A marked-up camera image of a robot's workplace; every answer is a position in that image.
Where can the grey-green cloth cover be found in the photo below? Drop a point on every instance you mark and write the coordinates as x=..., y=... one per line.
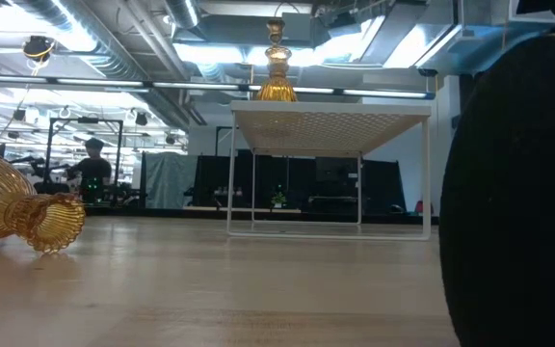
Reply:
x=169, y=180

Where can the amber ribbed glass candle holder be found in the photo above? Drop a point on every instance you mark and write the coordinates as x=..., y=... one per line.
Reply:
x=277, y=89
x=17, y=202

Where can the white perforated metal shelf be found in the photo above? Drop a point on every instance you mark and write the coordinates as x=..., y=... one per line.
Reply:
x=330, y=125

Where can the small background potted plant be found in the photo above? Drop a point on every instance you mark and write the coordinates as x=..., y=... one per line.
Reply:
x=278, y=199

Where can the black partition wall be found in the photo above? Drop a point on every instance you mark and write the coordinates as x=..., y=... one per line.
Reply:
x=383, y=185

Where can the black background rig frame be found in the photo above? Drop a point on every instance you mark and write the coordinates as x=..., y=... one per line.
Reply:
x=48, y=159

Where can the overhead beam with light strips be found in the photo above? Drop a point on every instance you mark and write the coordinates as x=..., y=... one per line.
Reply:
x=113, y=83

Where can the short brass candle holder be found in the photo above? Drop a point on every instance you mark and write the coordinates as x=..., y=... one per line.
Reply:
x=276, y=31

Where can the red background object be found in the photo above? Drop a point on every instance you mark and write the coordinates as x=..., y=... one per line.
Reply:
x=421, y=207

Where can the person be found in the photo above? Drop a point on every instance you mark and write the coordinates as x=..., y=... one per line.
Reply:
x=93, y=171

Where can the black overhead camera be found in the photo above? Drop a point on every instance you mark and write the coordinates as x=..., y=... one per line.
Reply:
x=39, y=48

